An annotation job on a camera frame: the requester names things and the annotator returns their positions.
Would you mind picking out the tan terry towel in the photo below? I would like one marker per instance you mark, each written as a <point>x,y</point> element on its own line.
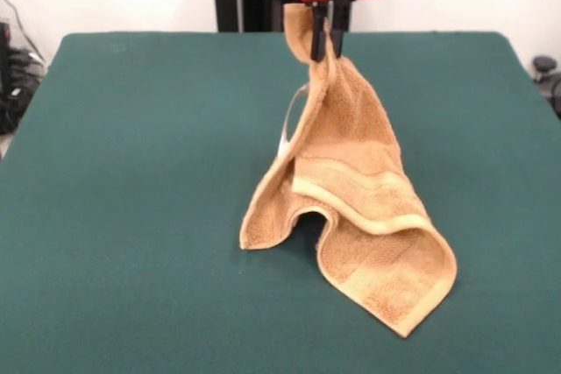
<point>350,150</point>

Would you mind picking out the dark green table cloth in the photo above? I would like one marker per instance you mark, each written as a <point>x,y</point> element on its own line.
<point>131,216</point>

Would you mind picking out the black equipment pile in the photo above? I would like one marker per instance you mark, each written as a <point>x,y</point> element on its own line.
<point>19,85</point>

